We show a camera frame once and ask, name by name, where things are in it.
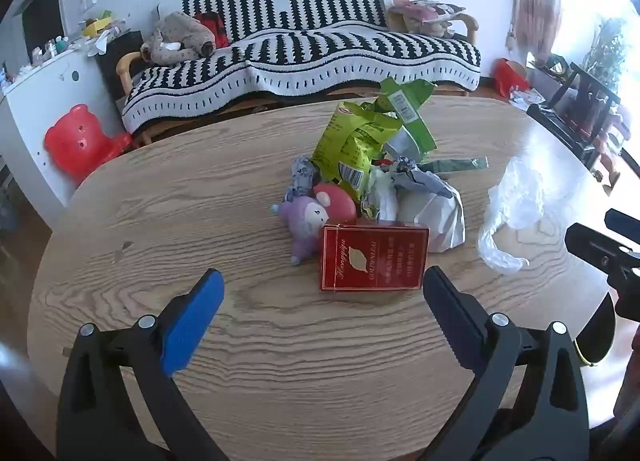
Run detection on red cigarette box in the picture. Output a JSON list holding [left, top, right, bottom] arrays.
[[319, 223, 431, 294]]

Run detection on wooden sofa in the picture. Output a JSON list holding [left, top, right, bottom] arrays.
[[115, 0, 482, 146]]

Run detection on black board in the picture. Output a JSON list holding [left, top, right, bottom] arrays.
[[95, 30, 147, 109]]

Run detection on green potted plant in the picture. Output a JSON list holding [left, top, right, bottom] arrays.
[[581, 17, 630, 98]]

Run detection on small bottles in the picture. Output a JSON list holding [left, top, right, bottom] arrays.
[[29, 35, 69, 65]]

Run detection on clear plastic bag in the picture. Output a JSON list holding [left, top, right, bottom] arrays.
[[476, 157, 547, 276]]

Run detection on green wrapper strip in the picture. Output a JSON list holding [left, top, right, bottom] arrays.
[[419, 156, 489, 176]]

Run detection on purple plush toy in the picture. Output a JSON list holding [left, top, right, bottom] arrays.
[[271, 196, 332, 267]]

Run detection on scattered papers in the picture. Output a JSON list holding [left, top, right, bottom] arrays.
[[506, 90, 547, 116]]

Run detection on blue silver wrapper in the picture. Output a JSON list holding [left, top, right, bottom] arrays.
[[392, 157, 467, 255]]

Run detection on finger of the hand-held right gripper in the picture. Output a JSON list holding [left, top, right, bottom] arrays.
[[604, 209, 640, 248], [565, 223, 632, 288]]

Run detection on red bear plastic chair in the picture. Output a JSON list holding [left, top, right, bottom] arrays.
[[43, 103, 135, 182]]

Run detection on white tissue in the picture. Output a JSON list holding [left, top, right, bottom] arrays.
[[360, 166, 402, 222]]

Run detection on red black cloth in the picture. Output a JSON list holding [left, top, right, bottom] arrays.
[[192, 12, 231, 49]]

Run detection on brown plush bear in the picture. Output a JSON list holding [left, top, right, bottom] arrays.
[[140, 11, 217, 66]]

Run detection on black wooden chair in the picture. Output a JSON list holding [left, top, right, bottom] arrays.
[[526, 61, 632, 174]]

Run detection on red bucket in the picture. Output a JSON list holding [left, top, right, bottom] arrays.
[[492, 57, 532, 100]]

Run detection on white cabinet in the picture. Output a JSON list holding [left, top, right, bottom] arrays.
[[0, 35, 128, 228]]

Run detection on small grey blue wrapper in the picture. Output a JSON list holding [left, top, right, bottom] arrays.
[[284, 155, 322, 202]]

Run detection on black bin with gold rim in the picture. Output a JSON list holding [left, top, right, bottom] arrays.
[[573, 291, 617, 368]]

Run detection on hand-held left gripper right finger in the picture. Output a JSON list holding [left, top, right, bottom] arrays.
[[422, 265, 591, 461]]

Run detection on pink round toy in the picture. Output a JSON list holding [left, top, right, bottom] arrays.
[[312, 183, 359, 226]]

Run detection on green snack bag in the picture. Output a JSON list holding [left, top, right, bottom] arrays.
[[311, 78, 437, 194]]

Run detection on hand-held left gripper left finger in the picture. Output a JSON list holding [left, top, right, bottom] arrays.
[[56, 268, 226, 461]]

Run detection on yellow box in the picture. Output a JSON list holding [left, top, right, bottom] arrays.
[[81, 11, 115, 40]]

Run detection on pink printed cushion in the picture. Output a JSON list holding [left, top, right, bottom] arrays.
[[386, 0, 467, 40]]

